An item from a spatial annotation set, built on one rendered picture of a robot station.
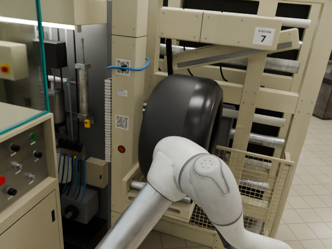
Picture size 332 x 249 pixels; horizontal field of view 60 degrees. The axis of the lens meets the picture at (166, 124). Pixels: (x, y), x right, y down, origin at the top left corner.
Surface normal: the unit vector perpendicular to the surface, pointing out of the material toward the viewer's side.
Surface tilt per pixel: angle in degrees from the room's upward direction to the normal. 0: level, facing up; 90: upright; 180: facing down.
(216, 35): 90
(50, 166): 90
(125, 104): 90
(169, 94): 34
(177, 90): 28
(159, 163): 54
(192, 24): 90
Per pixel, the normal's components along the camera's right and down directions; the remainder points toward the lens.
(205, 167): -0.26, -0.72
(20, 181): 0.95, 0.19
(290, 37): -0.32, 0.35
